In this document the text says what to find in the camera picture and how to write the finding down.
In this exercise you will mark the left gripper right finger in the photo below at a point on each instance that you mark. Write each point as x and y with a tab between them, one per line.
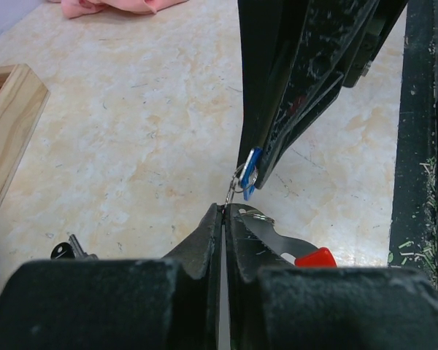
276	305

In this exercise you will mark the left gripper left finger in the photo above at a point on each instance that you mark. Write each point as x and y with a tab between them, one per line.
167	303

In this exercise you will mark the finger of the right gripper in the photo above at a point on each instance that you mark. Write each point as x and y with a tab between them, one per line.
269	34
337	42

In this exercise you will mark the blue tag key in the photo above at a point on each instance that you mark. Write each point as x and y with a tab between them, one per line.
244	178

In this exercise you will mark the pink cloth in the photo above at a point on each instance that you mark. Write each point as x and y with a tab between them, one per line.
77	8

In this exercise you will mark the wooden clothes rack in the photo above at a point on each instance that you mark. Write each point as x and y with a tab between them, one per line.
23	96

